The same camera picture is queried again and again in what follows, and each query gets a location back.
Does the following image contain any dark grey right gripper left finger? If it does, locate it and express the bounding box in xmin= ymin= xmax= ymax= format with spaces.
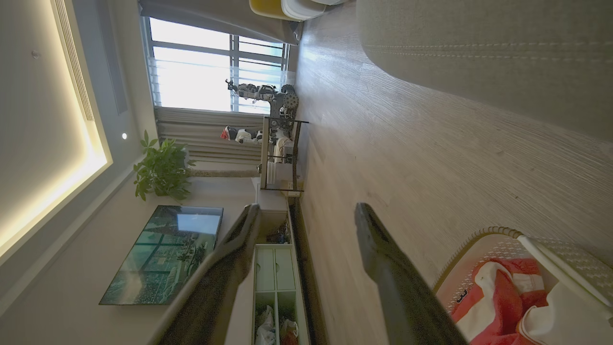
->
xmin=148 ymin=203 xmax=262 ymax=345

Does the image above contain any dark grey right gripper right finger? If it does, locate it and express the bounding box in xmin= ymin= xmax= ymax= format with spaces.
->
xmin=354 ymin=202 xmax=468 ymax=345

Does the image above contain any red garment with white stripes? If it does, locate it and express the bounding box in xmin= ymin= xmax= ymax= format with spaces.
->
xmin=450 ymin=258 xmax=549 ymax=345

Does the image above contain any grey-green fabric sofa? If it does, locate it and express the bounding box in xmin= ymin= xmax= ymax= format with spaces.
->
xmin=356 ymin=0 xmax=613 ymax=142

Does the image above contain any flat screen television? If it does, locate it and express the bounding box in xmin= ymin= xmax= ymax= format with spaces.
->
xmin=99 ymin=205 xmax=224 ymax=306

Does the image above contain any white shelf cabinet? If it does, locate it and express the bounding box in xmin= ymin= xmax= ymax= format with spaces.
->
xmin=251 ymin=243 xmax=312 ymax=345

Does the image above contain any green potted plant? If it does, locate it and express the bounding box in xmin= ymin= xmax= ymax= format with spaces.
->
xmin=133 ymin=130 xmax=196 ymax=202

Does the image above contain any beige pleated curtain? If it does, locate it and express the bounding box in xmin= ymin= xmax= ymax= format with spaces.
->
xmin=153 ymin=106 xmax=269 ymax=166

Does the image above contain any red and white toy robot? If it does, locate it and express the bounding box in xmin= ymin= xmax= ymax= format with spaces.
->
xmin=220 ymin=126 xmax=263 ymax=144

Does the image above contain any white garment with red trim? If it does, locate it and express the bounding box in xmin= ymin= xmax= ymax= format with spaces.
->
xmin=517 ymin=282 xmax=613 ymax=345

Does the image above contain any white perforated laundry basket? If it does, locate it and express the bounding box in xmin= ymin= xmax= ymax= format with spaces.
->
xmin=432 ymin=226 xmax=613 ymax=345

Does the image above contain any grey robot by window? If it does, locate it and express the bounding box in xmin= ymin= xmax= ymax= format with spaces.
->
xmin=225 ymin=79 xmax=300 ymax=120

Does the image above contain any large window with bars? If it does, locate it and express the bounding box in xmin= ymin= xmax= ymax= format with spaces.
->
xmin=141 ymin=17 xmax=293 ymax=115

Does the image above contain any long ceiling air vent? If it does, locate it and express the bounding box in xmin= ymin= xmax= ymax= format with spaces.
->
xmin=52 ymin=0 xmax=95 ymax=121

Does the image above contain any grey curtain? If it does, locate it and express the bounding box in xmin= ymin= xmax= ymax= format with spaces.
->
xmin=138 ymin=0 xmax=303 ymax=46

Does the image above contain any yellow and white chair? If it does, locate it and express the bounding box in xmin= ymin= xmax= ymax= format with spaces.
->
xmin=249 ymin=0 xmax=326 ymax=22

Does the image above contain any wooden desk with black frame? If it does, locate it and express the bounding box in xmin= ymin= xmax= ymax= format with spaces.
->
xmin=259 ymin=116 xmax=309 ymax=197

